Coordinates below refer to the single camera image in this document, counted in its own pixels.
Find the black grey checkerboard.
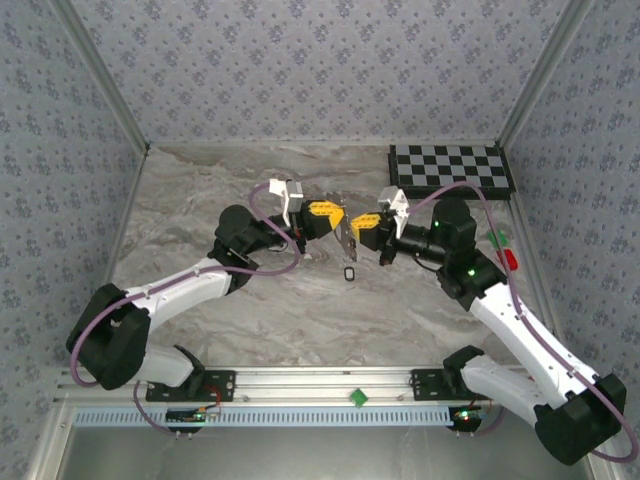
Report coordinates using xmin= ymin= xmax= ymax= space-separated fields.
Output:
xmin=388 ymin=144 xmax=517 ymax=201

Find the small circuit board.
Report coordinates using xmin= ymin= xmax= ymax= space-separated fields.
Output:
xmin=448 ymin=405 xmax=485 ymax=432
xmin=165 ymin=407 xmax=209 ymax=427

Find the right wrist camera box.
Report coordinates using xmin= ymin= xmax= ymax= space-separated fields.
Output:
xmin=377 ymin=186 xmax=410 ymax=240

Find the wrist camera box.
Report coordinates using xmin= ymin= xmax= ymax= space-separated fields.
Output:
xmin=268 ymin=178 xmax=306 ymax=226
xmin=377 ymin=186 xmax=410 ymax=240

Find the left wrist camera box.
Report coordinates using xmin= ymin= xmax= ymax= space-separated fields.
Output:
xmin=268 ymin=178 xmax=306 ymax=226

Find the aluminium mounting rail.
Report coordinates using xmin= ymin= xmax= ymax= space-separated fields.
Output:
xmin=54 ymin=366 xmax=551 ymax=405

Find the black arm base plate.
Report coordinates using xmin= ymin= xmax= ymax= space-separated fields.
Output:
xmin=144 ymin=368 xmax=237 ymax=404
xmin=409 ymin=368 xmax=504 ymax=401

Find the aluminium frame post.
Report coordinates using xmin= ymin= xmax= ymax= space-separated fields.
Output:
xmin=49 ymin=0 xmax=152 ymax=154
xmin=498 ymin=0 xmax=597 ymax=147

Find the white slotted cable duct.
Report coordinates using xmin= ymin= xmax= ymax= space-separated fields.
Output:
xmin=73 ymin=405 xmax=457 ymax=428

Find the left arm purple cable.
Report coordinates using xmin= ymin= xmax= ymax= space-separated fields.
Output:
xmin=69 ymin=180 xmax=302 ymax=439

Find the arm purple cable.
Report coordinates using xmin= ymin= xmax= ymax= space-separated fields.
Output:
xmin=69 ymin=180 xmax=302 ymax=439
xmin=405 ymin=180 xmax=640 ymax=462

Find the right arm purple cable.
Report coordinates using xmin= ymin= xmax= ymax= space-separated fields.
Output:
xmin=405 ymin=180 xmax=640 ymax=462

